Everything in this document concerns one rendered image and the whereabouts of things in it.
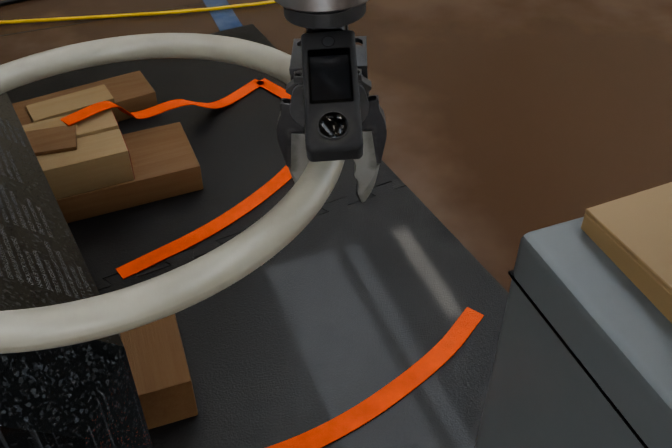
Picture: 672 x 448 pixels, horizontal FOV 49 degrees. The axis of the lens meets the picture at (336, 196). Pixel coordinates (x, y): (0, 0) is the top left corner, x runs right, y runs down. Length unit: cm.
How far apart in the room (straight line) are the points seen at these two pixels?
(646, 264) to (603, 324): 7
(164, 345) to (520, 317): 95
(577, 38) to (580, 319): 240
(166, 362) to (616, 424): 104
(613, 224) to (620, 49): 230
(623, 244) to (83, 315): 48
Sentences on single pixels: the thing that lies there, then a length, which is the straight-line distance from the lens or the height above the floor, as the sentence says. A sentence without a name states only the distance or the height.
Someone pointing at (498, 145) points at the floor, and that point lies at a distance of 236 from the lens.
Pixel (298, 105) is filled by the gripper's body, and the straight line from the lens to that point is 67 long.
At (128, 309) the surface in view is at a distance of 54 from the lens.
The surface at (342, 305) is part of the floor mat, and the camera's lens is 179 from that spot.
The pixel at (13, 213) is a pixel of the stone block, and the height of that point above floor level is 67.
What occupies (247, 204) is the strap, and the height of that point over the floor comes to 2.
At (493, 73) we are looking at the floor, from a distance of 273.
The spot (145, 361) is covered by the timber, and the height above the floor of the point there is 13.
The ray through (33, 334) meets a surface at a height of 95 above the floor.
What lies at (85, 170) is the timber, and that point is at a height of 17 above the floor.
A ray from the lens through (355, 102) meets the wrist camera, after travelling 60.
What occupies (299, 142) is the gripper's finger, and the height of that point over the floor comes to 95.
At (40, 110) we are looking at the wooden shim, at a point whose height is 10.
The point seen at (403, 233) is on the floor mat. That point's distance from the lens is 198.
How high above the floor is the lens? 135
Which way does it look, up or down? 40 degrees down
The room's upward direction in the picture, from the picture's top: straight up
